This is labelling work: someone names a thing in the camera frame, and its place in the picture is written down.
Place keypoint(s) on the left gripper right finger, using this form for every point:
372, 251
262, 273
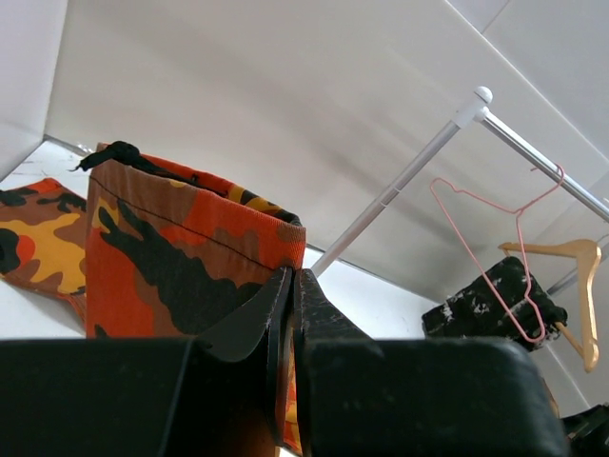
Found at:
329, 351

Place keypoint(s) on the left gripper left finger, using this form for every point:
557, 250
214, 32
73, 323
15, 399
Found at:
232, 387

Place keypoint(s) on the orange camouflage trousers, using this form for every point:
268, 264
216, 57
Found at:
151, 258

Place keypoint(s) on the wooden clothes hanger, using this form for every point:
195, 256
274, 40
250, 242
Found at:
587, 255

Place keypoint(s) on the black white patterned garment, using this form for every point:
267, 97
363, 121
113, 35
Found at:
476, 311

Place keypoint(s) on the white metal clothes rack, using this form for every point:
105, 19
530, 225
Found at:
483, 152

